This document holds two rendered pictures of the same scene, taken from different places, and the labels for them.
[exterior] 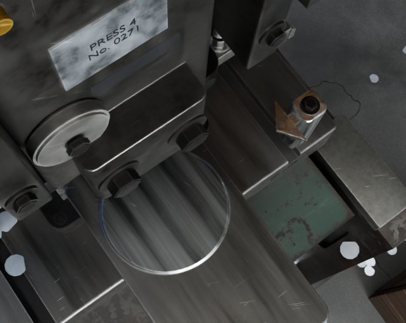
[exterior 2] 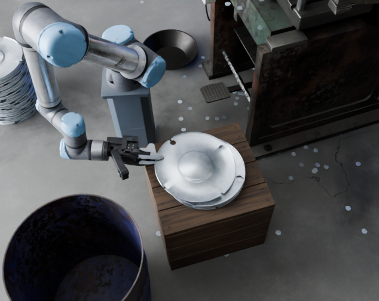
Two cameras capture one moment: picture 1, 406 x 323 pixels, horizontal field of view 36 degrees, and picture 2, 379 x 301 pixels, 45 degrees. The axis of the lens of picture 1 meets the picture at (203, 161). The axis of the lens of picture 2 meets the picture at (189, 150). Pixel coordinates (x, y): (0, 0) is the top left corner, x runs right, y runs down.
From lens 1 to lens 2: 1.59 m
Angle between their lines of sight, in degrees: 44
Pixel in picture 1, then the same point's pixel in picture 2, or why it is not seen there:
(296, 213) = (275, 19)
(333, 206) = (275, 27)
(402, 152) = (302, 207)
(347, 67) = (355, 197)
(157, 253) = not seen: outside the picture
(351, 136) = (298, 38)
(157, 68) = not seen: outside the picture
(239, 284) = not seen: outside the picture
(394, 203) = (272, 42)
